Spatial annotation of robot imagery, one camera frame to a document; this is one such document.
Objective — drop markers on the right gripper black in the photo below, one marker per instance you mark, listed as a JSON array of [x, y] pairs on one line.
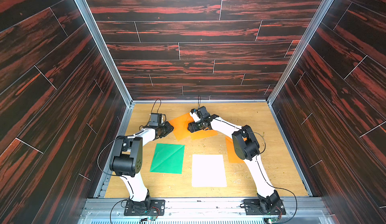
[[197, 125]]

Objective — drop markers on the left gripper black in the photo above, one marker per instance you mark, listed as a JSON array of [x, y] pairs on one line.
[[169, 129]]

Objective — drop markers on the pale yellow paper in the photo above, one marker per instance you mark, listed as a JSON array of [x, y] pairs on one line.
[[208, 171]]

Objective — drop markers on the orange paper sheet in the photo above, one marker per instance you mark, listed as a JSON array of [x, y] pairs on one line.
[[232, 157], [203, 134], [180, 125]]

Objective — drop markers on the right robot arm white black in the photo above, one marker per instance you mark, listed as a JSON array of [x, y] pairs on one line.
[[246, 147]]

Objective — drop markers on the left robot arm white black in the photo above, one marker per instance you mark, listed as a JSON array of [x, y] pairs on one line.
[[127, 159]]

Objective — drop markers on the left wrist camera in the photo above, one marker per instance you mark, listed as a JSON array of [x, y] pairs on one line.
[[155, 120]]

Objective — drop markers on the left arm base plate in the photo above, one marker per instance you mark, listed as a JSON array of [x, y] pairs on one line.
[[151, 207]]

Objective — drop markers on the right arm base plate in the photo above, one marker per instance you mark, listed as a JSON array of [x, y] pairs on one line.
[[257, 207]]

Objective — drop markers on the front aluminium frame rail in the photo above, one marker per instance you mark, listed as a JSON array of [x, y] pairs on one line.
[[217, 210]]

